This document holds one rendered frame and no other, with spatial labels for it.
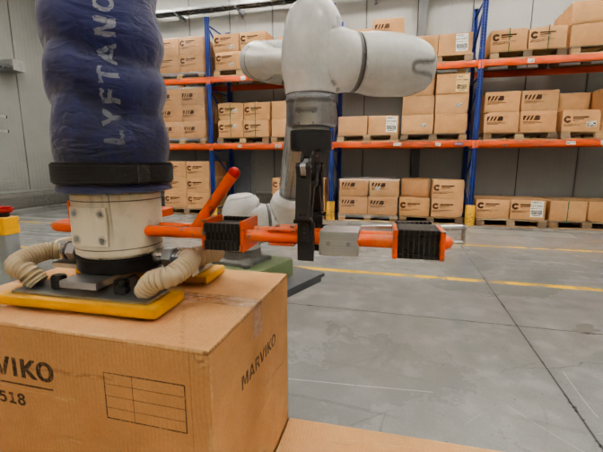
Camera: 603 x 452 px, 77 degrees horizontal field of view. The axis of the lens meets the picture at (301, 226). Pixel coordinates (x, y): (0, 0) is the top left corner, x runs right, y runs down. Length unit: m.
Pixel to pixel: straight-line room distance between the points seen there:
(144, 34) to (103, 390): 0.62
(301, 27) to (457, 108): 7.28
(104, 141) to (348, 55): 0.45
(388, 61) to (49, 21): 0.58
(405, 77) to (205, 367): 0.58
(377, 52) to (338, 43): 0.07
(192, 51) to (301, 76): 8.58
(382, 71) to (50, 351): 0.73
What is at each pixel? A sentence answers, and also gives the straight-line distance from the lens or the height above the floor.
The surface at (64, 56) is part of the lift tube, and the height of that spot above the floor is 1.39.
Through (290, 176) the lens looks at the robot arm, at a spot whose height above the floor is 1.16.
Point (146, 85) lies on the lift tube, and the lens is 0.80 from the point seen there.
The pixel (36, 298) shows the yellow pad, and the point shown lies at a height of 0.97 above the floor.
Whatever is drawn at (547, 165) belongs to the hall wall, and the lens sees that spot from 9.55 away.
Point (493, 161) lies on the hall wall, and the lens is 9.27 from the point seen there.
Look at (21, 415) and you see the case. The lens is 0.90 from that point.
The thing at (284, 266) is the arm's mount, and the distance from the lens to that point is 1.53.
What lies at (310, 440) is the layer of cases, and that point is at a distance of 1.06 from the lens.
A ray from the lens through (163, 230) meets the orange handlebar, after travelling 0.78.
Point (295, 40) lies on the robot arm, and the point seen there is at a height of 1.41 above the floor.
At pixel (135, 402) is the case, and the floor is 0.84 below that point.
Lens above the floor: 1.22
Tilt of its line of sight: 10 degrees down
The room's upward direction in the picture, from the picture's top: straight up
